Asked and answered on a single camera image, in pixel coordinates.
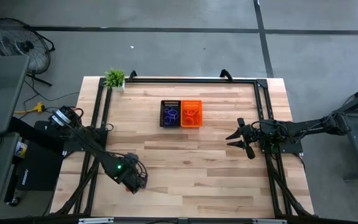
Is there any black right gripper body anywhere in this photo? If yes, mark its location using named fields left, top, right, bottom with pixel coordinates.
left=237, top=117, right=264, bottom=160

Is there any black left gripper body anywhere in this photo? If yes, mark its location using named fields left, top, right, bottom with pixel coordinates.
left=121, top=151, right=149, bottom=195

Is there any orange plastic slotted basket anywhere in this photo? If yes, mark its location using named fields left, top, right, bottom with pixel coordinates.
left=180, top=100, right=204, bottom=129

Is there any black plastic slotted basket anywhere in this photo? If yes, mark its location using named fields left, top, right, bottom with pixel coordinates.
left=159, top=100, right=182, bottom=128

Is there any black Husky case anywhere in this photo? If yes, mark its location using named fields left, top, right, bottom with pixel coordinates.
left=16, top=146, right=65, bottom=191

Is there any green plant in white pot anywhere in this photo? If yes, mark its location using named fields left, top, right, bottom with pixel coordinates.
left=103, top=68, right=127, bottom=93

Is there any small printed can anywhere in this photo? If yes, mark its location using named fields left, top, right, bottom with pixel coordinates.
left=14, top=140, right=28, bottom=159

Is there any yellow power plug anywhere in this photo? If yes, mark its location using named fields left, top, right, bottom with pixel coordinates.
left=14, top=102, right=46, bottom=114

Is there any black caster wheel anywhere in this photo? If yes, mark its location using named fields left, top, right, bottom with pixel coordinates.
left=6, top=195, right=21, bottom=208

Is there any grey desk top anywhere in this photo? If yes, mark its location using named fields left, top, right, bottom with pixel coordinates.
left=0, top=55, right=30, bottom=135

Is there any black floor fan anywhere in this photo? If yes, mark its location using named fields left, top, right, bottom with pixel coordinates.
left=0, top=17, right=56, bottom=87

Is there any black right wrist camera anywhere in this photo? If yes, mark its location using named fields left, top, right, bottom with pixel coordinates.
left=246, top=126, right=262, bottom=141

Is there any silver metal bracket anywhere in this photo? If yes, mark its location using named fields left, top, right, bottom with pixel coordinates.
left=78, top=217, right=114, bottom=224
left=252, top=218, right=288, bottom=224

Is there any black aluminium table frame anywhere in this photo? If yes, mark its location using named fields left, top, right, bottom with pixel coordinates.
left=50, top=70, right=316, bottom=218

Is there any grey neighbouring table frame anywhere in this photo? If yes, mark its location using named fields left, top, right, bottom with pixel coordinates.
left=323, top=79, right=358, bottom=182

